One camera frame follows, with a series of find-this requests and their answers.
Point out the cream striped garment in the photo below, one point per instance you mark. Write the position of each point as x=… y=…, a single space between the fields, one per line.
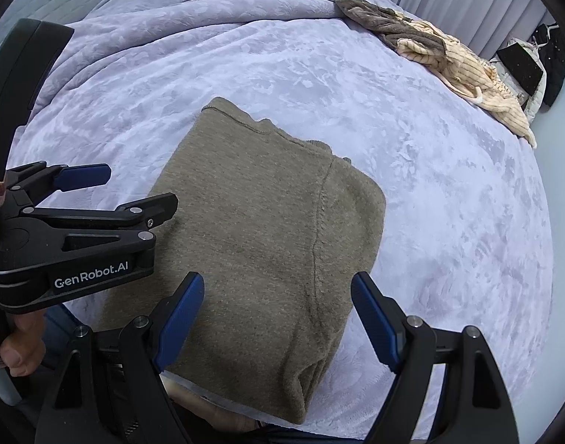
x=476 y=78

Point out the black hanging jacket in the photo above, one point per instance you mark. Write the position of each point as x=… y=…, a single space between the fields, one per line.
x=555 y=64

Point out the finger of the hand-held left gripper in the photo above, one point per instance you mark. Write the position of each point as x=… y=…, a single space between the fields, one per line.
x=83 y=175
x=143 y=210

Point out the person's blue pants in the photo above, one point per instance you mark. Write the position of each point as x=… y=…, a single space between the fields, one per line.
x=62 y=328

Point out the brown fleece garment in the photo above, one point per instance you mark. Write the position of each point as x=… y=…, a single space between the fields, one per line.
x=384 y=21

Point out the grey pleated curtains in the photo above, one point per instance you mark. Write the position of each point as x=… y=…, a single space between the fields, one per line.
x=472 y=0

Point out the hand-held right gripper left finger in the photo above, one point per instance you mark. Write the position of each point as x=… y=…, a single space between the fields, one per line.
x=180 y=323

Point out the white jacket with black panel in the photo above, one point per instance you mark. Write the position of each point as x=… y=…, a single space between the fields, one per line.
x=520 y=67

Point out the person's left hand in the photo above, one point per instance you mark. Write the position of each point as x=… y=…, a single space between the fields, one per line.
x=23 y=342

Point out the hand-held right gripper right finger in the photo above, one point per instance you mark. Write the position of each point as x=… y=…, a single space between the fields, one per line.
x=379 y=323

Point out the lavender embossed blanket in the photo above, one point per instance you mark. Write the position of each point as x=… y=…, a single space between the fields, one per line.
x=425 y=222

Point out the olive knit sweater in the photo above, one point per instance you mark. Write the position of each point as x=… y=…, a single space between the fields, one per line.
x=254 y=240

